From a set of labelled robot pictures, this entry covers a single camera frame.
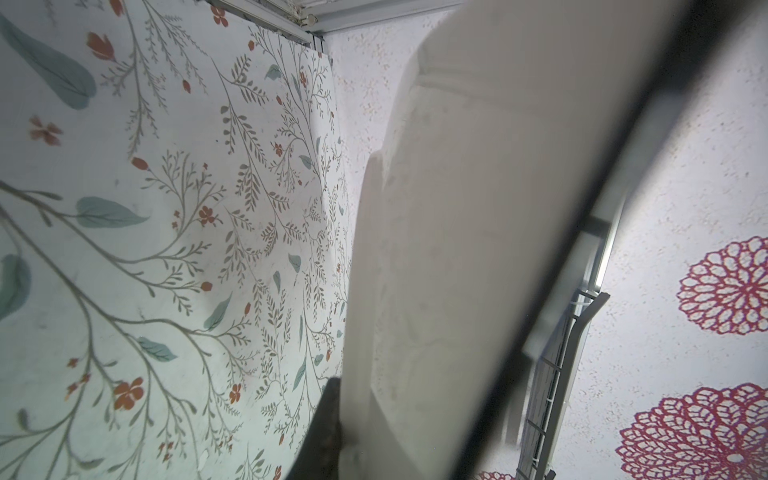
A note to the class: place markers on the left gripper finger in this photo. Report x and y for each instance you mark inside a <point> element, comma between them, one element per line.
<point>318,456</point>

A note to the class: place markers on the white square plate black rim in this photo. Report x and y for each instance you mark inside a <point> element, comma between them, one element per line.
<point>518,131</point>

